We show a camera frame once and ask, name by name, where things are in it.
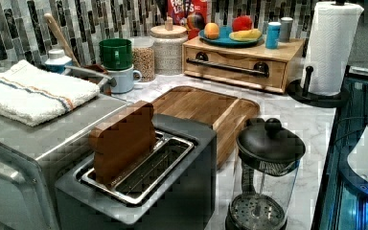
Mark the grey shaker can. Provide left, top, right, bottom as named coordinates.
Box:
left=279, top=17, right=293, bottom=42

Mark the teal plate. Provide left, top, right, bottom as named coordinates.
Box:
left=198, top=27, right=263, bottom=48

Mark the red cereal box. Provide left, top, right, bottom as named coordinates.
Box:
left=168, top=0, right=208, bottom=39

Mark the white blue bottle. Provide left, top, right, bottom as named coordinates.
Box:
left=44, top=49, right=73, bottom=74

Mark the wooden cutting board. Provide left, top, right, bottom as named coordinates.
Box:
left=152, top=86, right=260, bottom=169

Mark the orange peach fruit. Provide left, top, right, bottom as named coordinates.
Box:
left=204, top=23, right=219, bottom=39

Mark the blue shaker can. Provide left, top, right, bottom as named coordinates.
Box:
left=265, top=22, right=281, bottom=49

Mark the glass french press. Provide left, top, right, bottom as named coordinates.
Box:
left=225, top=118, right=306, bottom=230

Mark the white paper towel roll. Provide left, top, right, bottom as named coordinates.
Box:
left=304, top=1, right=364, bottom=96

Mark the red apple fruit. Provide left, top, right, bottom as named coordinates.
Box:
left=232, top=15, right=253, bottom=32

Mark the white striped towel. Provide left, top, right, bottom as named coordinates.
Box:
left=0, top=60, right=100, bottom=127

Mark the green mug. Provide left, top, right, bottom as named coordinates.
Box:
left=99, top=38, right=132, bottom=71

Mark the black drawer handle bar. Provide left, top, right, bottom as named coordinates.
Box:
left=185, top=52, right=269, bottom=78

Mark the silver toaster oven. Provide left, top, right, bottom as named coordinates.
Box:
left=0, top=76, right=127, bottom=230

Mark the wooden toast slice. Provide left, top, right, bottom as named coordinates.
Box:
left=89, top=101, right=156, bottom=184

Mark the white ceramic canister wooden lid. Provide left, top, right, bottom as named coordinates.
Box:
left=150, top=17, right=187, bottom=76

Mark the black paper towel holder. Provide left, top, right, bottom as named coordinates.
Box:
left=287, top=66, right=350, bottom=108

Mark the wooden spoon handle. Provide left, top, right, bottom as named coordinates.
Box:
left=44, top=13, right=80, bottom=67

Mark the light blue mug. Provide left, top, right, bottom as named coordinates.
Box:
left=108, top=66, right=143, bottom=94

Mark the wooden drawer box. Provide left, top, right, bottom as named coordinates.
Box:
left=182, top=36, right=304, bottom=94

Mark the grey toaster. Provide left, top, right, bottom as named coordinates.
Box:
left=56, top=114, right=217, bottom=230

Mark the glass jar with grains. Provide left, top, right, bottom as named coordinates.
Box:
left=130, top=36, right=155, bottom=82

